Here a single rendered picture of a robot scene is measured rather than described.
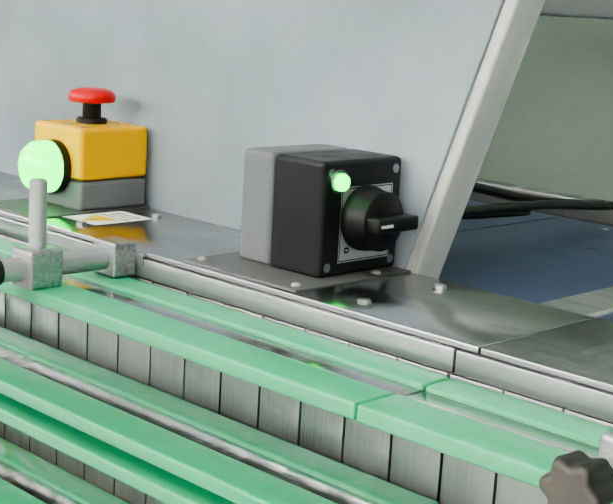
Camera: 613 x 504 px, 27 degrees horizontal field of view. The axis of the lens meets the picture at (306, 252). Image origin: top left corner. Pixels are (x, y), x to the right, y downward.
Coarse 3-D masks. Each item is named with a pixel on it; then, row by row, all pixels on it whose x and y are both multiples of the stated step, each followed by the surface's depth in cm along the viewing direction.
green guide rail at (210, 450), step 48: (0, 336) 100; (0, 384) 88; (48, 384) 88; (96, 384) 90; (144, 384) 89; (96, 432) 81; (144, 432) 80; (192, 432) 81; (240, 432) 81; (192, 480) 74; (240, 480) 73; (288, 480) 74; (336, 480) 74; (384, 480) 74
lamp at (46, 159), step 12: (36, 144) 103; (48, 144) 103; (60, 144) 104; (24, 156) 103; (36, 156) 103; (48, 156) 103; (60, 156) 103; (24, 168) 103; (36, 168) 103; (48, 168) 102; (60, 168) 103; (24, 180) 104; (48, 180) 103; (60, 180) 104; (48, 192) 105
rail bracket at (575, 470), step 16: (608, 432) 54; (608, 448) 53; (560, 464) 50; (576, 464) 50; (592, 464) 50; (608, 464) 50; (544, 480) 51; (560, 480) 50; (576, 480) 50; (592, 480) 50; (608, 480) 50; (560, 496) 50; (576, 496) 50; (592, 496) 49; (608, 496) 50
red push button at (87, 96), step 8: (80, 88) 106; (88, 88) 106; (96, 88) 106; (104, 88) 107; (72, 96) 105; (80, 96) 105; (88, 96) 105; (96, 96) 105; (104, 96) 105; (112, 96) 106; (88, 104) 106; (96, 104) 106; (88, 112) 106; (96, 112) 106
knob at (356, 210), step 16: (352, 192) 84; (368, 192) 84; (384, 192) 84; (352, 208) 83; (368, 208) 83; (384, 208) 84; (400, 208) 85; (352, 224) 83; (368, 224) 82; (384, 224) 82; (400, 224) 83; (416, 224) 85; (352, 240) 84; (368, 240) 83; (384, 240) 84
